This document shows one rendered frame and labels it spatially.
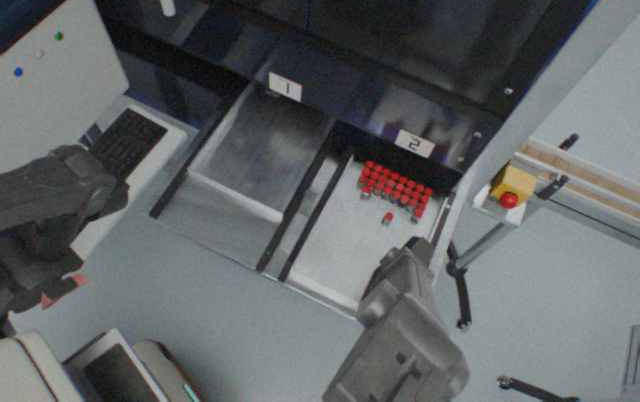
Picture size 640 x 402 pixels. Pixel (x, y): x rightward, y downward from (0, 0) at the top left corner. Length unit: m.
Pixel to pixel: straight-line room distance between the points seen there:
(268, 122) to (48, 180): 0.74
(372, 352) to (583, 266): 2.08
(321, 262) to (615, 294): 1.65
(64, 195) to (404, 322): 0.43
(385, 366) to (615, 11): 0.59
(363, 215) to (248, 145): 0.35
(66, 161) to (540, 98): 0.76
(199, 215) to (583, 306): 1.75
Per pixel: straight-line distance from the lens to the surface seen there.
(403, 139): 1.11
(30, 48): 1.19
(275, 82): 1.16
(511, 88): 0.92
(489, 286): 2.19
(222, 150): 1.22
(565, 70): 0.87
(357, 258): 1.11
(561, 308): 2.31
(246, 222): 1.13
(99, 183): 0.67
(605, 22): 0.81
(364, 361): 0.39
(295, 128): 1.25
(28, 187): 0.62
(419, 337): 0.43
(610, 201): 1.38
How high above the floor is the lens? 1.92
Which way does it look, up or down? 63 degrees down
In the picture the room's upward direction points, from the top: 11 degrees clockwise
